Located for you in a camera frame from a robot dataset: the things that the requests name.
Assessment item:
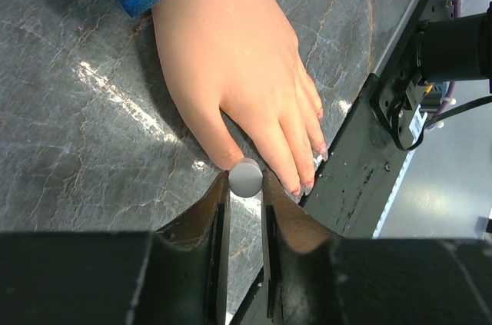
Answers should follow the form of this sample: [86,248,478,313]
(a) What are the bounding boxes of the light blue cable duct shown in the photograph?
[372,105,428,239]

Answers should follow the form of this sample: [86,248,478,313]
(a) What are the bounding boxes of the white nail polish cap brush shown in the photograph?
[228,158,263,198]

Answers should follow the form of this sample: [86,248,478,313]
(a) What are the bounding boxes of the mannequin hand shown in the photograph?
[152,0,327,198]

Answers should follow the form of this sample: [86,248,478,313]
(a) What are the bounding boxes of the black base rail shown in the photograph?
[232,0,453,324]

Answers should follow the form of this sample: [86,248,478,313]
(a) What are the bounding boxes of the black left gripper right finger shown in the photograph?
[261,171,491,324]

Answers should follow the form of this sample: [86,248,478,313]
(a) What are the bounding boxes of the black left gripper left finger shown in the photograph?
[1,173,230,324]

